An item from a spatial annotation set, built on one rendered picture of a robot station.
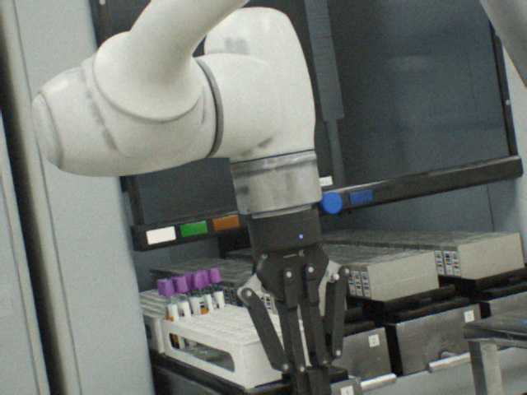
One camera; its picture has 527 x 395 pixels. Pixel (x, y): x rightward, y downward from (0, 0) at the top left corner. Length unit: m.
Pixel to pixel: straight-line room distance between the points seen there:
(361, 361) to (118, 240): 0.36
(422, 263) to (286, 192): 0.51
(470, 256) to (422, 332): 0.18
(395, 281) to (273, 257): 0.45
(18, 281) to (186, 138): 0.42
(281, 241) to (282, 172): 0.07
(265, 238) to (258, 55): 0.18
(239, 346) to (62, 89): 0.35
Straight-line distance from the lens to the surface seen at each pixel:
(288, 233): 1.05
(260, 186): 1.04
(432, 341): 1.45
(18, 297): 1.33
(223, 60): 1.03
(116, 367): 1.37
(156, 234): 1.34
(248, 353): 1.13
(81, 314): 1.35
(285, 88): 1.04
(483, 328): 1.26
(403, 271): 1.50
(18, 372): 1.34
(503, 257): 1.60
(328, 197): 1.42
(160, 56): 0.91
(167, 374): 1.36
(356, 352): 1.39
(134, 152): 0.97
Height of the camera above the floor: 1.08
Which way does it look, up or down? 3 degrees down
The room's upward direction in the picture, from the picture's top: 9 degrees counter-clockwise
